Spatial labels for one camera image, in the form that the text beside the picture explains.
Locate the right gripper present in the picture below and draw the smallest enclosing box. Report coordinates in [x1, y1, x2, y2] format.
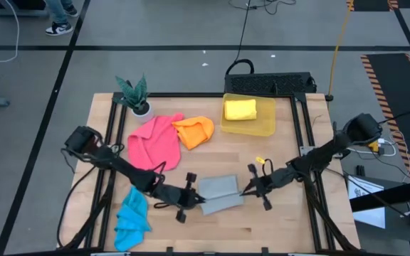
[239, 163, 295, 212]

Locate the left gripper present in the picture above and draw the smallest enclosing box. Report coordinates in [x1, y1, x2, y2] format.
[152, 172, 206, 225]

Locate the grey microfiber towel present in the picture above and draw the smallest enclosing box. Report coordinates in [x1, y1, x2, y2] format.
[197, 174, 246, 216]

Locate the pink microfiber towel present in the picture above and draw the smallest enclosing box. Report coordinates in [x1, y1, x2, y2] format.
[127, 112, 185, 173]

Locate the yellow microfiber towel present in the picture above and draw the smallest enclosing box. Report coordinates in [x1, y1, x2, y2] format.
[224, 99, 258, 122]

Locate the orange microfiber towel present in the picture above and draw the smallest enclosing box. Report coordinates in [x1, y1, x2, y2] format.
[172, 116, 216, 151]

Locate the blue microfiber towel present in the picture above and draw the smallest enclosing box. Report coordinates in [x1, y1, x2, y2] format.
[114, 186, 153, 252]

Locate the yellow translucent plastic bin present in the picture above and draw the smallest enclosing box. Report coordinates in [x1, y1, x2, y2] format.
[220, 92, 277, 138]

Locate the black perforated computer case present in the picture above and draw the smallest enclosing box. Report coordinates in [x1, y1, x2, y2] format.
[224, 72, 317, 96]

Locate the snake plant in white pot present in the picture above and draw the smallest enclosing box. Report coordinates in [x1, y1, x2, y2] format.
[114, 73, 155, 124]

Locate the white paper sheet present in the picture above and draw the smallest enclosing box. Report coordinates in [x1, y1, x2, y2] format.
[347, 175, 387, 229]

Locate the black stand bar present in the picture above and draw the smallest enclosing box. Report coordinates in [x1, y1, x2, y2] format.
[349, 176, 410, 213]

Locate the large hazard striped floor mat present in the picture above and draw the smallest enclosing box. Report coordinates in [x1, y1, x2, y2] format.
[360, 53, 410, 181]

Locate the small hazard striped floor mat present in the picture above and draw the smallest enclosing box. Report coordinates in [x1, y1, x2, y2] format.
[346, 0, 399, 12]

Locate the person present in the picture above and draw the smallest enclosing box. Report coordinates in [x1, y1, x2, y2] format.
[43, 0, 80, 37]

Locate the black aluminium table frame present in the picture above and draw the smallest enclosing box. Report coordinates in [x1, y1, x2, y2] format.
[57, 91, 361, 256]

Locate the black hanging cable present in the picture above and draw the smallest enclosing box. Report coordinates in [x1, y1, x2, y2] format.
[225, 0, 256, 76]

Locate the yellow hanging cable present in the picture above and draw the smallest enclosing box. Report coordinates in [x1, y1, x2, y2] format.
[325, 0, 354, 103]

